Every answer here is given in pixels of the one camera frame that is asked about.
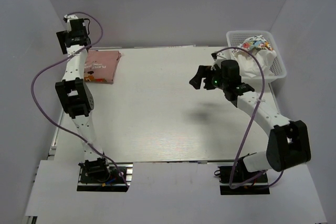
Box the white colourful print t shirt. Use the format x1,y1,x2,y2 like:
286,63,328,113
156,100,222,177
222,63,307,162
230,35,275,55

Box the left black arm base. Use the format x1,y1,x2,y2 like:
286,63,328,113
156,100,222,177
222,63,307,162
77,164,133,193

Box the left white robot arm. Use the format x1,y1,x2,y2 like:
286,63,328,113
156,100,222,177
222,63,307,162
55,14,111,182

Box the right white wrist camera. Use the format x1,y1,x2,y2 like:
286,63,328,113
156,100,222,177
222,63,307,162
211,51,231,70

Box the white plastic basket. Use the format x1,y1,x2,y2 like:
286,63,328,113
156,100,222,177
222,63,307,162
226,30,287,83

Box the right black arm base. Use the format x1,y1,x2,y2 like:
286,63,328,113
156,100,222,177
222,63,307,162
214,166,270,196

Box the white t shirt black print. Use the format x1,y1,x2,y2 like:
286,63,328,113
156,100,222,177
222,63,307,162
229,49,277,78

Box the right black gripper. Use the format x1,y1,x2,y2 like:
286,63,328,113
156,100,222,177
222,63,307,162
190,65,228,90

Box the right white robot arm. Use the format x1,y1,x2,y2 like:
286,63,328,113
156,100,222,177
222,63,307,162
189,60,311,182

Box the pink t shirt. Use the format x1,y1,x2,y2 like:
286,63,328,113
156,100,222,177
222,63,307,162
84,50,121,84

